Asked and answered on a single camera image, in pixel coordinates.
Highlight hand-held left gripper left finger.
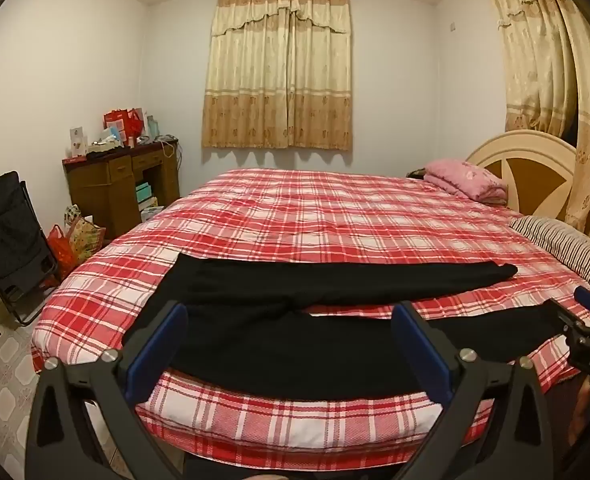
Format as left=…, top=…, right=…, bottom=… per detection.
left=25, top=301, right=190, bottom=480

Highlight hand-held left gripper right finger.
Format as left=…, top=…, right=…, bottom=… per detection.
left=391, top=301, right=556, bottom=480

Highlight black pants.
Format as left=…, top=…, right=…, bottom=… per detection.
left=121, top=252, right=566, bottom=401

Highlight striped pillow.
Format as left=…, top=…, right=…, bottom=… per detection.
left=507, top=216, right=590, bottom=288

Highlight red plastic bag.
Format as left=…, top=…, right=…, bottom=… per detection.
left=47, top=225, right=76, bottom=281

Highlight cream round headboard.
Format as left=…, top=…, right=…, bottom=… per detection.
left=465, top=130, right=578, bottom=226

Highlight pink folded blanket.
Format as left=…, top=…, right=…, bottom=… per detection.
left=423, top=159, right=508, bottom=206

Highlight brown wooden desk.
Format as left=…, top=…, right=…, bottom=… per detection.
left=62, top=141, right=180, bottom=238

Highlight bed with red plaid cover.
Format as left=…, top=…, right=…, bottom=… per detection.
left=30, top=167, right=590, bottom=471

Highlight black folding chair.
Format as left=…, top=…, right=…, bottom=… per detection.
left=0, top=171, right=60, bottom=326

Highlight white standing card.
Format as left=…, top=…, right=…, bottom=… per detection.
left=67, top=127, right=88, bottom=157

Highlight red gift bag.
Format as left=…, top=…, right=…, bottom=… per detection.
left=104, top=108, right=146, bottom=145

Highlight long beige floral curtain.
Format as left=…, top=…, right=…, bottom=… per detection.
left=480, top=0, right=590, bottom=261

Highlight beige window curtain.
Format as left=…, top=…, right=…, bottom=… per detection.
left=202, top=0, right=353, bottom=151

